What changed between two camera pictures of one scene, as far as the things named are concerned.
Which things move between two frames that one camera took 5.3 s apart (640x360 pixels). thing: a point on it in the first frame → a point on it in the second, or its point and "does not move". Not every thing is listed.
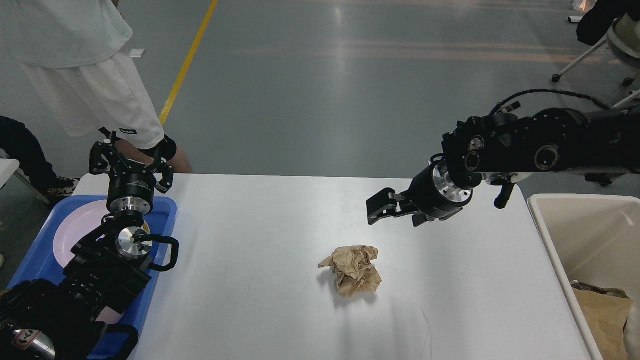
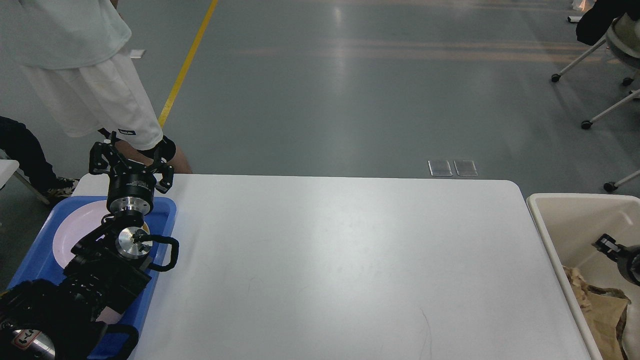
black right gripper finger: (384, 205) → (607, 244)
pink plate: (74, 225) does not move
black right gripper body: (434, 193) → (629, 263)
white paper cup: (632, 332) does not move
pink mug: (109, 316) does not move
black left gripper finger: (105, 158) does not move
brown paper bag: (606, 311) does not move
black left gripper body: (132, 191) does not move
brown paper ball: (354, 269) → (579, 287)
